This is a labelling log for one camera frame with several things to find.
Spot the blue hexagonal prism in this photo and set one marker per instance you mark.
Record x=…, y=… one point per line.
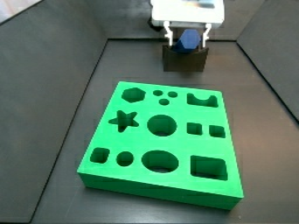
x=189, y=41

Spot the black curved cradle stand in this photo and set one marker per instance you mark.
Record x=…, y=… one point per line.
x=185, y=62

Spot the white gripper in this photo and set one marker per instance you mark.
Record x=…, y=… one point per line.
x=187, y=13

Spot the green shape sorter block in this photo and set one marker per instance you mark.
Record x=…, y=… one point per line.
x=162, y=145

